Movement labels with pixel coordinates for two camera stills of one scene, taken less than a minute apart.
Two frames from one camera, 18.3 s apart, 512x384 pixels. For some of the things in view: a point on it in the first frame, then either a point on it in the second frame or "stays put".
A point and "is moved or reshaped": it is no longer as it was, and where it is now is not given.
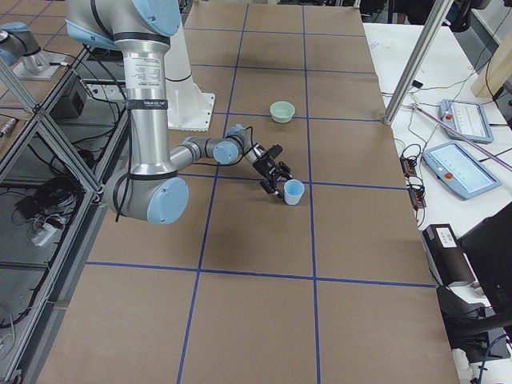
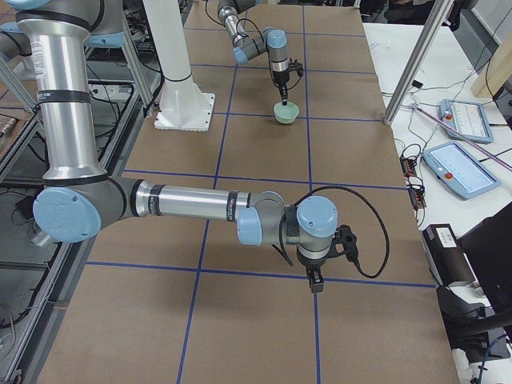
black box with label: x=446 y=257 stays put
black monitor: x=487 y=246 stays put
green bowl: x=282 y=111 is moved or reshaped
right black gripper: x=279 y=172 -> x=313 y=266
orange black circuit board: x=408 y=166 stays put
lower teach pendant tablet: x=459 y=171 stays put
